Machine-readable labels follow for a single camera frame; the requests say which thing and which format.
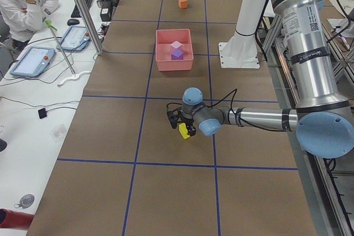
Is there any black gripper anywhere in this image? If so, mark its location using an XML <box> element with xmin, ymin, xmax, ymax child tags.
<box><xmin>166</xmin><ymin>102</ymin><xmax>196</xmax><ymax>137</ymax></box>

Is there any yellow foam block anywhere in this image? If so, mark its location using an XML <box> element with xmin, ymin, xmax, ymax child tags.
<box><xmin>178</xmin><ymin>123</ymin><xmax>190</xmax><ymax>139</ymax></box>

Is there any orange foam block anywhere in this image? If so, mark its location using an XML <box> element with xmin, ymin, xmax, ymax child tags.
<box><xmin>178</xmin><ymin>0</ymin><xmax>189</xmax><ymax>9</ymax></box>

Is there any purple foam block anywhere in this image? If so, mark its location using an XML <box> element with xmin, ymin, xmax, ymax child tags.
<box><xmin>171</xmin><ymin>49</ymin><xmax>184</xmax><ymax>60</ymax></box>

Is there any light pink foam block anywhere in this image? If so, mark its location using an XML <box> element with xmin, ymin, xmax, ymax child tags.
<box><xmin>170</xmin><ymin>41</ymin><xmax>183</xmax><ymax>50</ymax></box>

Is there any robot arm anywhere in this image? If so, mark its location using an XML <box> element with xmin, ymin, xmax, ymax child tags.
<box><xmin>167</xmin><ymin>0</ymin><xmax>353</xmax><ymax>159</ymax></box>

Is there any pink plastic bin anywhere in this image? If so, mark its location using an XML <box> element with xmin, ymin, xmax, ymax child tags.
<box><xmin>155</xmin><ymin>29</ymin><xmax>194</xmax><ymax>71</ymax></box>

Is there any black keyboard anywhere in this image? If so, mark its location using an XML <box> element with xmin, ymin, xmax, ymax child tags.
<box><xmin>70</xmin><ymin>0</ymin><xmax>96</xmax><ymax>18</ymax></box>

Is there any black computer mouse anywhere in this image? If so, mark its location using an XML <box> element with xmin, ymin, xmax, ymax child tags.
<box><xmin>67</xmin><ymin>18</ymin><xmax>80</xmax><ymax>26</ymax></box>

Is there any blue teach pendant far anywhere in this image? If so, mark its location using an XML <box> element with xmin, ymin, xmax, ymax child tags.
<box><xmin>59</xmin><ymin>25</ymin><xmax>91</xmax><ymax>52</ymax></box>

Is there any blue teach pendant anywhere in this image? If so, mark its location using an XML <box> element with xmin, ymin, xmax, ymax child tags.
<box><xmin>10</xmin><ymin>46</ymin><xmax>56</xmax><ymax>77</ymax></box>
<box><xmin>59</xmin><ymin>25</ymin><xmax>91</xmax><ymax>52</ymax></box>

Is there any metal grabber stick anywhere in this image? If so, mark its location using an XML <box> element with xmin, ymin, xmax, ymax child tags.
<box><xmin>44</xmin><ymin>19</ymin><xmax>91</xmax><ymax>87</ymax></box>

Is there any person in white coat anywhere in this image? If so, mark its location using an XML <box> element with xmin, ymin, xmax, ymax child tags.
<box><xmin>1</xmin><ymin>0</ymin><xmax>59</xmax><ymax>44</ymax></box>

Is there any blue teach pendant near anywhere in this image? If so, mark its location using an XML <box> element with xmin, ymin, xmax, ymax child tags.
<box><xmin>10</xmin><ymin>46</ymin><xmax>56</xmax><ymax>77</ymax></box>

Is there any red cylinder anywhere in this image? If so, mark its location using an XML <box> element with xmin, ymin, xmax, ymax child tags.
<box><xmin>1</xmin><ymin>208</ymin><xmax>34</xmax><ymax>230</ymax></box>

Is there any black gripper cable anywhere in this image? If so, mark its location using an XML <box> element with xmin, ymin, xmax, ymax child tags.
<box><xmin>206</xmin><ymin>88</ymin><xmax>285</xmax><ymax>132</ymax></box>

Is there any aluminium frame post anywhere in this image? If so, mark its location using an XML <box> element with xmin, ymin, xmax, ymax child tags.
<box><xmin>74</xmin><ymin>0</ymin><xmax>103</xmax><ymax>55</ymax></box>

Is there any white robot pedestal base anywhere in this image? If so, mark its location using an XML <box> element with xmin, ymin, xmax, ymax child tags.
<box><xmin>218</xmin><ymin>0</ymin><xmax>269</xmax><ymax>69</ymax></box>

